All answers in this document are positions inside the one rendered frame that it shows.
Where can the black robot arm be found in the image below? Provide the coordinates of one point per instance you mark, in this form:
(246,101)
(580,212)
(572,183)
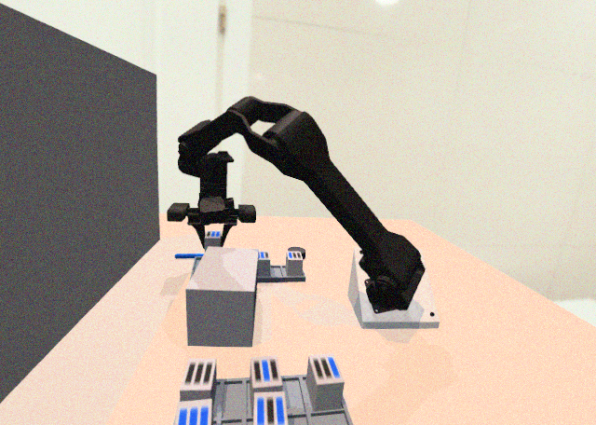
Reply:
(297,147)

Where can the blue flat bar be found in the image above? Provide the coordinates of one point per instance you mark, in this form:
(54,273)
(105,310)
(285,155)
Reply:
(181,256)

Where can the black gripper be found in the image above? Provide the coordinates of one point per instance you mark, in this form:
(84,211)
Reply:
(177,212)

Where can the dark grey flat panel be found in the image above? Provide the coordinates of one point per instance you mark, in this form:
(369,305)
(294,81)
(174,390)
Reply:
(79,195)

